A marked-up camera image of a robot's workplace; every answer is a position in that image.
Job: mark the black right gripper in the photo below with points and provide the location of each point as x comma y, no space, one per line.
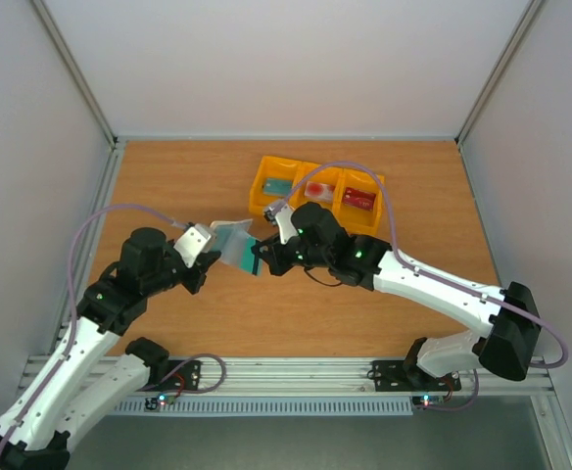
274,256

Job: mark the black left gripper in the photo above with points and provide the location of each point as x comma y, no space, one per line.
202,262

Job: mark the teal green credit card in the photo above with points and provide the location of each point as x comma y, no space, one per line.
250,261

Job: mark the beige card holder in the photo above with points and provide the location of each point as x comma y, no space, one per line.
230,239

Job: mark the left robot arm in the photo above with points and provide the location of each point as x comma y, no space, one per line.
44,426

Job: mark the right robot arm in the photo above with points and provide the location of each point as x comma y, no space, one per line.
501,329

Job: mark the green card in bin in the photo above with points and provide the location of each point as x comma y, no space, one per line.
277,187

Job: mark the pink red card in bin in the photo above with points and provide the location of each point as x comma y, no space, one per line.
319,192

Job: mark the yellow plastic bin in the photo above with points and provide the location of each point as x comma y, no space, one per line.
270,167
332,175
355,220

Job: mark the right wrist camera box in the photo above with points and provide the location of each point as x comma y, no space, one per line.
279,213

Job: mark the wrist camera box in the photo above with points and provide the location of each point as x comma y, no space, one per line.
279,213
196,239

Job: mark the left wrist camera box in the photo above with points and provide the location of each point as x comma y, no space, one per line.
196,239

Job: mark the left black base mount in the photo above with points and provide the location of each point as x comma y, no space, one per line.
184,375

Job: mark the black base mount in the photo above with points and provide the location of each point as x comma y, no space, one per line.
389,375
184,375

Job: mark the aluminium front rail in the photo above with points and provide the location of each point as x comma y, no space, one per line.
347,377

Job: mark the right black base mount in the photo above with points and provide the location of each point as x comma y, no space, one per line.
389,375

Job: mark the grey slotted cable duct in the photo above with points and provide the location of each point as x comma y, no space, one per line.
206,407

